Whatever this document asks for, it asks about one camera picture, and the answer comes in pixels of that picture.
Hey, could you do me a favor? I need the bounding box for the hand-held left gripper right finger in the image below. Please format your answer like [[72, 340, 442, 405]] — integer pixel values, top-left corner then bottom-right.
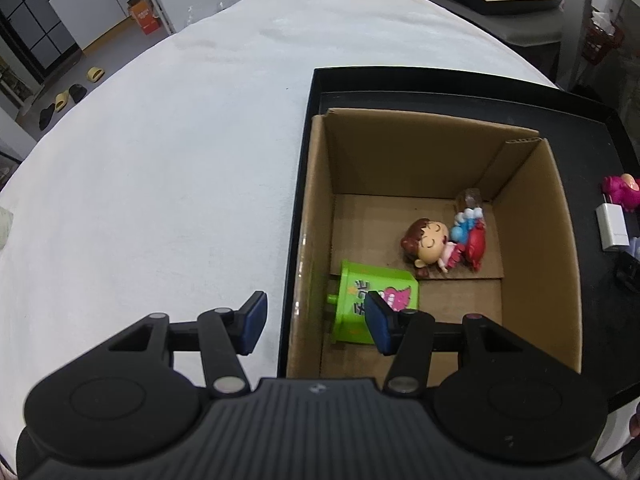
[[364, 292, 531, 398]]

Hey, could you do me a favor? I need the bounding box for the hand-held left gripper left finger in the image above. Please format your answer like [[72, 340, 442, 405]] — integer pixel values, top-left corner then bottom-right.
[[107, 291, 268, 398]]

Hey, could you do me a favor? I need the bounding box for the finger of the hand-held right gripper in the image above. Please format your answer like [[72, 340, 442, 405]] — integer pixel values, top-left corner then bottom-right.
[[614, 249, 640, 292]]

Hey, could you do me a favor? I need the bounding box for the green cube toy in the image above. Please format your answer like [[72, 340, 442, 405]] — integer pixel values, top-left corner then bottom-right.
[[326, 259, 420, 346]]

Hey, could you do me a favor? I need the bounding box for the white charger plug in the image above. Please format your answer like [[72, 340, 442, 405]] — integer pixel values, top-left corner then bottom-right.
[[595, 202, 632, 252]]

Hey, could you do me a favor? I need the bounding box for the pink toy figure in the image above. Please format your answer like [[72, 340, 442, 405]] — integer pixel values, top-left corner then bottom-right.
[[601, 172, 640, 210]]

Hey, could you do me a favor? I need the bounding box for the girl doll figure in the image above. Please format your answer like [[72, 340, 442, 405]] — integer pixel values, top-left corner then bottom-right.
[[399, 188, 488, 278]]

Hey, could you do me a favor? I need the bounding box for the brown cardboard box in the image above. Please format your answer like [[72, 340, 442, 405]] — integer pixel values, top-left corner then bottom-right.
[[286, 107, 585, 381]]

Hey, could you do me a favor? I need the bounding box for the black shallow tray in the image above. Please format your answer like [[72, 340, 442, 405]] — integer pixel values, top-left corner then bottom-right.
[[276, 66, 640, 411]]

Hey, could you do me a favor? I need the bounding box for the red plastic basket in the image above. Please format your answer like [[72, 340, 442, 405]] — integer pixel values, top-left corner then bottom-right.
[[581, 10, 626, 65]]

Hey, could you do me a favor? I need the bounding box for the grey chair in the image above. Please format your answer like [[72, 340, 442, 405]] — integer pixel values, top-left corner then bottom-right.
[[385, 0, 566, 48]]

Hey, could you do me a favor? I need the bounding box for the orange cardboard box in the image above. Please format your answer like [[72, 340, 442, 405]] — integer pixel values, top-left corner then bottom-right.
[[126, 0, 162, 36]]

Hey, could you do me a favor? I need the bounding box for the white cabinet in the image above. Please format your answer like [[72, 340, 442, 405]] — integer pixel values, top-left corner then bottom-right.
[[30, 0, 131, 56]]

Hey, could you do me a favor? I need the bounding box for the black framed glass door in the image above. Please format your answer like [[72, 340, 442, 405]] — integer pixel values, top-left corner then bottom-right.
[[0, 0, 81, 73]]

